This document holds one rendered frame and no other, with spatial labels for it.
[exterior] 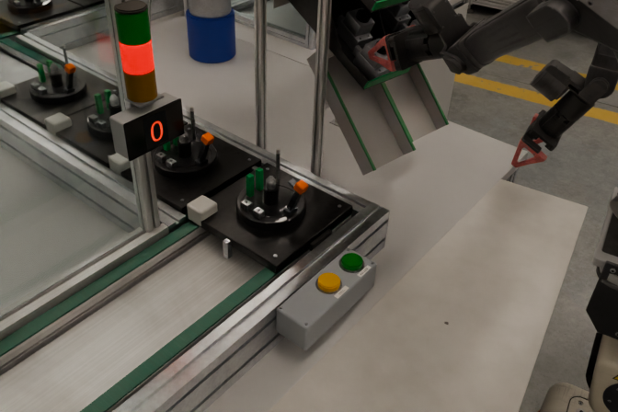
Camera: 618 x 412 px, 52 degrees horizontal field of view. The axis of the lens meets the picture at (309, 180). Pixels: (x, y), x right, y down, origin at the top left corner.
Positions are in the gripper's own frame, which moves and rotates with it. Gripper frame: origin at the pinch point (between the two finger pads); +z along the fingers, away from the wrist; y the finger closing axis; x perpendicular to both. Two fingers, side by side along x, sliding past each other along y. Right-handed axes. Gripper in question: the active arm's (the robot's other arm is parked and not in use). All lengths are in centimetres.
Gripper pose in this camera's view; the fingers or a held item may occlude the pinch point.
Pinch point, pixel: (379, 51)
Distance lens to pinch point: 128.7
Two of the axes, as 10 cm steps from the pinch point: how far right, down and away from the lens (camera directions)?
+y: -7.2, 4.0, -5.7
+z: -6.3, -0.5, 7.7
